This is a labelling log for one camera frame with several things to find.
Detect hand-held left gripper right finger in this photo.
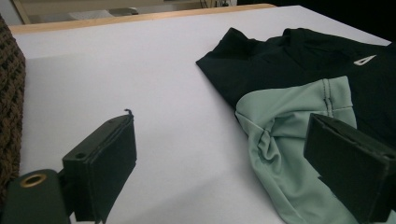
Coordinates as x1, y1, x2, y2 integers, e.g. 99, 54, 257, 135
303, 112, 396, 224

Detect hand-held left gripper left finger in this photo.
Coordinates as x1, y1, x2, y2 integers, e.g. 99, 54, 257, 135
62, 108, 138, 224

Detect black and green shirt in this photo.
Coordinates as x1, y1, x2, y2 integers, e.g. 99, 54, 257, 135
195, 27, 396, 224

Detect brown wicker basket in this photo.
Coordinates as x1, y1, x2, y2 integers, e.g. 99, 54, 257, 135
0, 13, 27, 207

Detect white table board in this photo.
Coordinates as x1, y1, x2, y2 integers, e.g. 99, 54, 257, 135
12, 4, 392, 224

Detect hanging desk cables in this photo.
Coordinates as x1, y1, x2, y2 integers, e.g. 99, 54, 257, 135
199, 0, 232, 9

